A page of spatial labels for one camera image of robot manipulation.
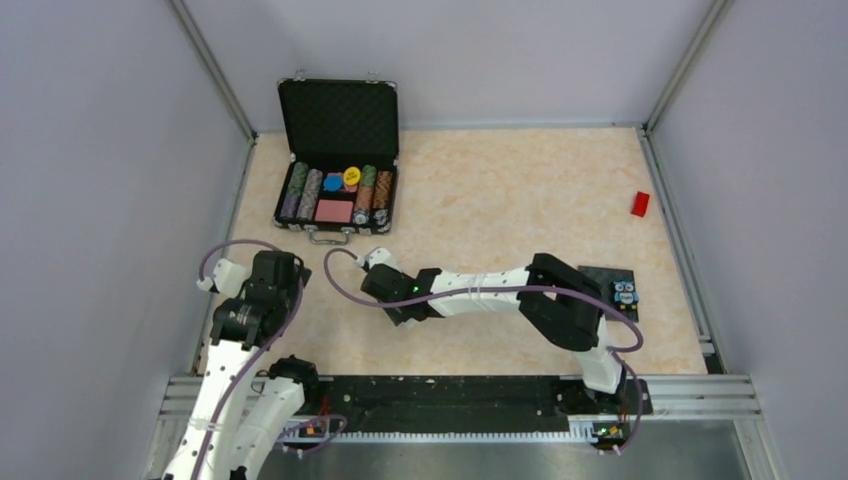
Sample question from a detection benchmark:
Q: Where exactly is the dark grey building baseplate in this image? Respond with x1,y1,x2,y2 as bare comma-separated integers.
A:
578,265,640,323

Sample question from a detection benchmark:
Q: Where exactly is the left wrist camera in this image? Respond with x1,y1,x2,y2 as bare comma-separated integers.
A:
196,258,251,298

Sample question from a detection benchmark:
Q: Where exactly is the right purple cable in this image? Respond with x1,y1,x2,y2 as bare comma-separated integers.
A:
323,248,645,455

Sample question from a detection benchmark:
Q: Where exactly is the pink playing card deck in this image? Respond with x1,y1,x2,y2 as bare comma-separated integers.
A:
314,199,354,223

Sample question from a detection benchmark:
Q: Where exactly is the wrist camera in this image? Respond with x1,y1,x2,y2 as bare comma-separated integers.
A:
196,258,251,298
355,247,401,272

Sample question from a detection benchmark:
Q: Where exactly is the blue owl figure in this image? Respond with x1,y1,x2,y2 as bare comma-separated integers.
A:
610,280,640,311

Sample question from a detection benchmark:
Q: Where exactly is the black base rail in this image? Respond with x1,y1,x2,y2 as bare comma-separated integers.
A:
158,374,763,455

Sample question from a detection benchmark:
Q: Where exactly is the blue round chip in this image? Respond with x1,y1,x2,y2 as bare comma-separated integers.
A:
322,173,344,192

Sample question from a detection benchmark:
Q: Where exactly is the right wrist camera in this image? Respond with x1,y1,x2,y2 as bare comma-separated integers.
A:
355,247,401,272

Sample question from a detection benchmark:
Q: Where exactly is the black poker chip case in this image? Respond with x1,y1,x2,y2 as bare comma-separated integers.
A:
271,77,400,244

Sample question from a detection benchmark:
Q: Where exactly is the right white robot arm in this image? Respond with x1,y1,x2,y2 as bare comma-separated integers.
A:
356,248,647,416

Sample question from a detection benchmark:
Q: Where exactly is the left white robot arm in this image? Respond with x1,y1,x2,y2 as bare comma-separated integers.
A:
163,246,321,479

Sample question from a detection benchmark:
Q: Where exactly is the red building brick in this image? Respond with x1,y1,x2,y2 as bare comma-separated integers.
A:
630,191,651,218

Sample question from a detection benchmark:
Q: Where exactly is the yellow round chip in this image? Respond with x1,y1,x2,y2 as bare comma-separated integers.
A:
342,166,362,187

